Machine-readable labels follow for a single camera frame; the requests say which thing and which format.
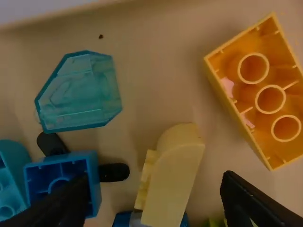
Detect translucent blue toy brick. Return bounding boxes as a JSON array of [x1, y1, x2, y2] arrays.
[[34, 50, 124, 135]]

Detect tan tray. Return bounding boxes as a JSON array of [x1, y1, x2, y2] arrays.
[[0, 0, 303, 227]]

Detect pale yellow toy brick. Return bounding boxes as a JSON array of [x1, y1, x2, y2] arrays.
[[134, 122, 206, 225]]

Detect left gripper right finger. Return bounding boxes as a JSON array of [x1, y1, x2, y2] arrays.
[[220, 170, 295, 227]]

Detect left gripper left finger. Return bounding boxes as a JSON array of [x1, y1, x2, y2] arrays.
[[0, 174, 90, 227]]

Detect large yellow toy brick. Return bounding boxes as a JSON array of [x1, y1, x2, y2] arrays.
[[203, 11, 303, 171]]

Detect light blue toy brick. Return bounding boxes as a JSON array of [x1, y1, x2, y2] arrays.
[[0, 139, 33, 217]]

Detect black toy piece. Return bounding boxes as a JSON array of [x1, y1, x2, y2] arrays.
[[36, 131, 130, 183]]

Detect green toy brick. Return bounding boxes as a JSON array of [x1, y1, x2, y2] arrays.
[[208, 216, 228, 227]]

